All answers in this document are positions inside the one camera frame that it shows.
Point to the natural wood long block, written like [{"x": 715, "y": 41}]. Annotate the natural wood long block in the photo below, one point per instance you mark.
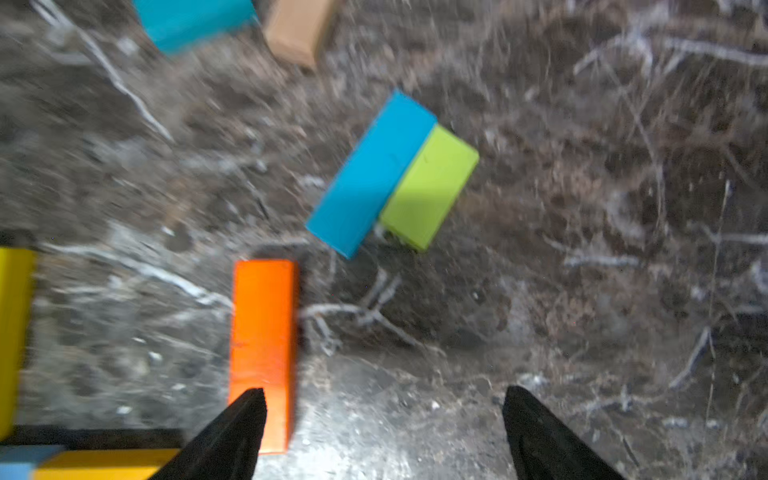
[{"x": 295, "y": 30}]

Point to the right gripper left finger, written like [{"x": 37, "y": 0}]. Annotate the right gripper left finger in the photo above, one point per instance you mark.
[{"x": 228, "y": 448}]

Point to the lime green short block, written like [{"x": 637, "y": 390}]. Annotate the lime green short block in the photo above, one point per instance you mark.
[{"x": 427, "y": 192}]

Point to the orange long block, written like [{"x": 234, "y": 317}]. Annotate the orange long block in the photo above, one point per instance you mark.
[{"x": 264, "y": 342}]

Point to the amber short block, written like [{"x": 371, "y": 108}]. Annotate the amber short block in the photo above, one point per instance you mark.
[{"x": 105, "y": 464}]

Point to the teal short block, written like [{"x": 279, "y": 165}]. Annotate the teal short block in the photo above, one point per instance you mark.
[{"x": 173, "y": 25}]

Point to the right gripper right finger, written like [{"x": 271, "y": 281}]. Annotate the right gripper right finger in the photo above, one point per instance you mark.
[{"x": 543, "y": 447}]

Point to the cyan long block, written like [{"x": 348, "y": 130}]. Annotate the cyan long block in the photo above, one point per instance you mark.
[{"x": 362, "y": 187}]

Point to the light blue short block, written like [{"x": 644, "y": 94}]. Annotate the light blue short block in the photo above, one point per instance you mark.
[{"x": 20, "y": 462}]

